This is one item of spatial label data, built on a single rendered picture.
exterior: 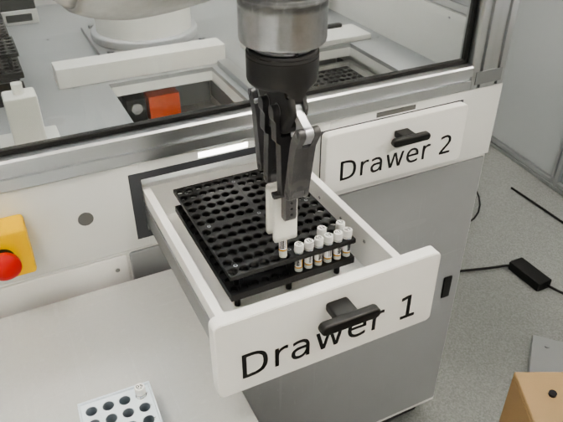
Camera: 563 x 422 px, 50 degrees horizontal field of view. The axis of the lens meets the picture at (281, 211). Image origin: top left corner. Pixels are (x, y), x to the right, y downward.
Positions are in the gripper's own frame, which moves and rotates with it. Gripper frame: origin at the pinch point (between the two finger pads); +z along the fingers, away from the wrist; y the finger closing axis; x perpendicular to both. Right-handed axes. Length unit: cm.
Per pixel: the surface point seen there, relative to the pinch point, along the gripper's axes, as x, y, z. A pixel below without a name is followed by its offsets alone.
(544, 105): -178, 110, 66
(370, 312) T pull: -3.6, -14.7, 5.5
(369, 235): -12.8, -0.6, 7.4
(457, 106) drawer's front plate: -44.9, 20.9, 4.0
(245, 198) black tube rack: -1.3, 14.1, 6.7
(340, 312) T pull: -0.6, -13.3, 5.4
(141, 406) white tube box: 20.9, -6.0, 17.5
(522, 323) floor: -104, 37, 97
